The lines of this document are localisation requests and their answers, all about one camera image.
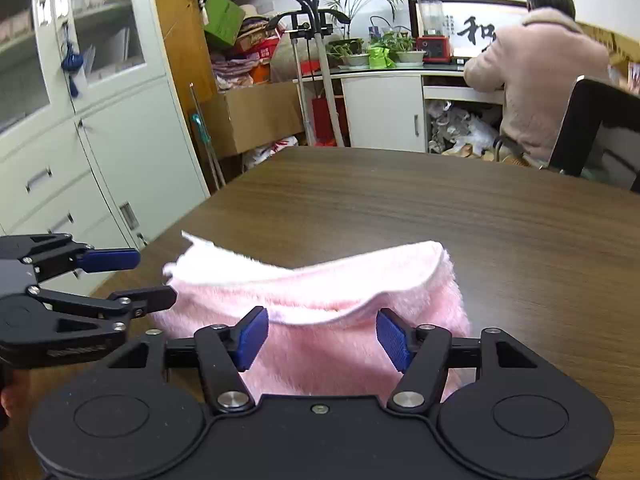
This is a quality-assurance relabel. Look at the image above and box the pink fluffy towel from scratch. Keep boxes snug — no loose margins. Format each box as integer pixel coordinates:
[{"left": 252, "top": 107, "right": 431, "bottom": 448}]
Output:
[{"left": 153, "top": 235, "right": 471, "bottom": 400}]

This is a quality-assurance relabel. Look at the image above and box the white metal filing cabinet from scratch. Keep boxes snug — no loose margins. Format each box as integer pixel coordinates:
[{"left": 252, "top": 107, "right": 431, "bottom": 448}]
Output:
[{"left": 1, "top": 0, "right": 208, "bottom": 249}]

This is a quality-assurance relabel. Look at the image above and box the white pink printed bag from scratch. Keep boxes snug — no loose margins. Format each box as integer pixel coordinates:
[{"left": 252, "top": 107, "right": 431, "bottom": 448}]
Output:
[{"left": 242, "top": 136, "right": 299, "bottom": 172}]

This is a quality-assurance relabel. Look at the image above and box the large cardboard box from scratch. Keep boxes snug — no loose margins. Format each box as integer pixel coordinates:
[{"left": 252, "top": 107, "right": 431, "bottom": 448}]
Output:
[{"left": 201, "top": 81, "right": 304, "bottom": 158}]

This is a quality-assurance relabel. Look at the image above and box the white desk cabinet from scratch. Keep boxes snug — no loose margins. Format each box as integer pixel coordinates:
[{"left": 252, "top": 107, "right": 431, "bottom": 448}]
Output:
[{"left": 297, "top": 67, "right": 503, "bottom": 153}]

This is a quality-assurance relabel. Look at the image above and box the green paper bag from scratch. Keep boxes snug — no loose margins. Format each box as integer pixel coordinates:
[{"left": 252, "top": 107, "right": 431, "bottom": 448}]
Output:
[{"left": 203, "top": 0, "right": 245, "bottom": 51}]

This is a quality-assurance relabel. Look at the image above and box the black office chair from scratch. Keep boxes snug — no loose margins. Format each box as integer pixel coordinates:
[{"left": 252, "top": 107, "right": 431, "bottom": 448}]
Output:
[{"left": 547, "top": 76, "right": 639, "bottom": 193}]

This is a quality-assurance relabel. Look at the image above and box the red blender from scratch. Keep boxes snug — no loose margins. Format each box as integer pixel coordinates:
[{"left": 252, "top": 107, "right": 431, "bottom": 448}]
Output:
[{"left": 416, "top": 0, "right": 451, "bottom": 63}]

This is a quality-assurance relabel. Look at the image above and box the potted green plant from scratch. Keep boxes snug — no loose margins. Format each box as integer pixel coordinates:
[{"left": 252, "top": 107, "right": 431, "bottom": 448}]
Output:
[{"left": 322, "top": 0, "right": 407, "bottom": 66}]

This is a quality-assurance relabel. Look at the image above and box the person in pink coat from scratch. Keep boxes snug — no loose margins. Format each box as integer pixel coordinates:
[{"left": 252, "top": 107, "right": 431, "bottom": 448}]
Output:
[{"left": 463, "top": 0, "right": 610, "bottom": 162}]

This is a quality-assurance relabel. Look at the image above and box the framed calligraphy on desk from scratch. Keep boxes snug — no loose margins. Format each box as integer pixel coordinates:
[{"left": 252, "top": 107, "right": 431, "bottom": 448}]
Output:
[{"left": 408, "top": 0, "right": 527, "bottom": 65}]

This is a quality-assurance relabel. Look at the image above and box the black headrest chair frame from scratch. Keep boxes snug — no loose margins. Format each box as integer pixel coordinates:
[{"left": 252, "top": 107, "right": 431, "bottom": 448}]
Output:
[{"left": 267, "top": 0, "right": 353, "bottom": 149}]

